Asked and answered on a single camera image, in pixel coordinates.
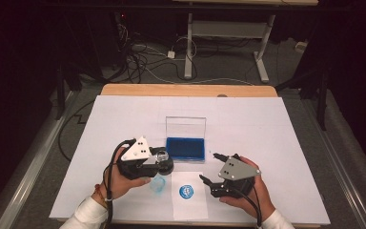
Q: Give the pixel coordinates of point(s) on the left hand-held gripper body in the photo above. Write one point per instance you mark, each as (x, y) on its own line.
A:
(138, 159)

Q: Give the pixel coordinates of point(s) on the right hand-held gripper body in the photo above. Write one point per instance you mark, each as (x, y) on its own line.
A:
(235, 178)

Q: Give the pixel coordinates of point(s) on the blue ink pad clear case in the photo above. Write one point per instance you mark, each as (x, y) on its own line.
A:
(185, 149)

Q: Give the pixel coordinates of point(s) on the small white paper sheet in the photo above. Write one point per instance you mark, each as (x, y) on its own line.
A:
(189, 206)

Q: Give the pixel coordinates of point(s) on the person's right hand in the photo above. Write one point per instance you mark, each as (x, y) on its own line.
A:
(257, 197)

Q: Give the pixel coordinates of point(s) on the person's left hand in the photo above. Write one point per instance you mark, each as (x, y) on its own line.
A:
(120, 186)

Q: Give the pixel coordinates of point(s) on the clear blue-stained round cap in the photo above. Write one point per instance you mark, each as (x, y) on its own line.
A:
(157, 185)

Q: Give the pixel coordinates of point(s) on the wooden table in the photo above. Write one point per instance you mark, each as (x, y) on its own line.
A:
(171, 90)

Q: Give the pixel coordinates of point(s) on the white power adapter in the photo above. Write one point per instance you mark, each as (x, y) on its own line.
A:
(171, 54)

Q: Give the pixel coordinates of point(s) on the black metal stand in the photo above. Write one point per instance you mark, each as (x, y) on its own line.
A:
(322, 101)
(60, 92)

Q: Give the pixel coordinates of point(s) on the small white box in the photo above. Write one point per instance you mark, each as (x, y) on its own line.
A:
(301, 46)

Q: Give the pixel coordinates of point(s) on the aluminium rail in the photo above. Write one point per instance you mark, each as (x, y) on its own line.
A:
(31, 171)
(343, 178)

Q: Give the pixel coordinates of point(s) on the white metal desk frame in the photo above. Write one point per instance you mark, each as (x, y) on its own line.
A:
(228, 29)

